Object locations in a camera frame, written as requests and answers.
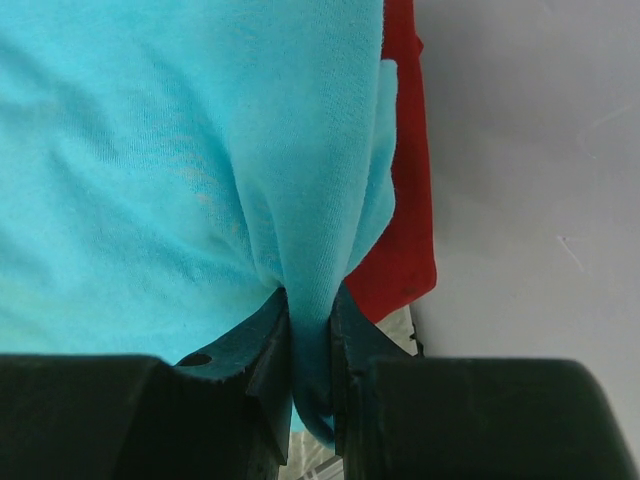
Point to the light blue t-shirt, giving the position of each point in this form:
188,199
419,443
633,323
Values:
167,165

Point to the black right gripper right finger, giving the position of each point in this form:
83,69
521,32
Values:
399,416

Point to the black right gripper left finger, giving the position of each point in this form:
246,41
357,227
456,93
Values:
222,412

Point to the folded red t-shirt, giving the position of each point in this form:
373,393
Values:
401,267

